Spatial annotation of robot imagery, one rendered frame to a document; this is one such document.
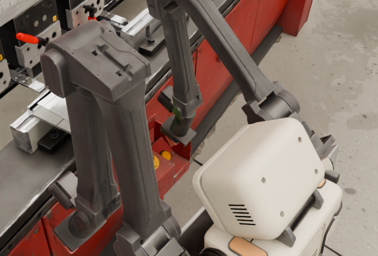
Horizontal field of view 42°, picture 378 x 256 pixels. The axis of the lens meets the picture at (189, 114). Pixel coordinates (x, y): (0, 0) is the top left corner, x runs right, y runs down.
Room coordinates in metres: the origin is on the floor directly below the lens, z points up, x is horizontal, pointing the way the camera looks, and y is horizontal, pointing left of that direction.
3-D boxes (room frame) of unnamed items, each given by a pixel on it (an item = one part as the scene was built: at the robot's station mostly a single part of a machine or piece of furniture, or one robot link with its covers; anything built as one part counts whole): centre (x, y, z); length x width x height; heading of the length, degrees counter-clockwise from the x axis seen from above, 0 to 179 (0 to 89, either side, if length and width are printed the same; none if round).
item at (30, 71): (1.08, 0.43, 1.13); 0.10 x 0.02 x 0.10; 155
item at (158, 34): (1.60, 0.12, 0.89); 0.30 x 0.05 x 0.03; 155
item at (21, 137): (1.13, 0.41, 0.92); 0.39 x 0.06 x 0.10; 155
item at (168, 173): (1.07, 0.10, 0.75); 0.20 x 0.16 x 0.18; 148
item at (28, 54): (1.05, 0.44, 1.26); 0.15 x 0.09 x 0.17; 155
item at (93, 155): (0.55, 0.16, 1.40); 0.11 x 0.06 x 0.43; 145
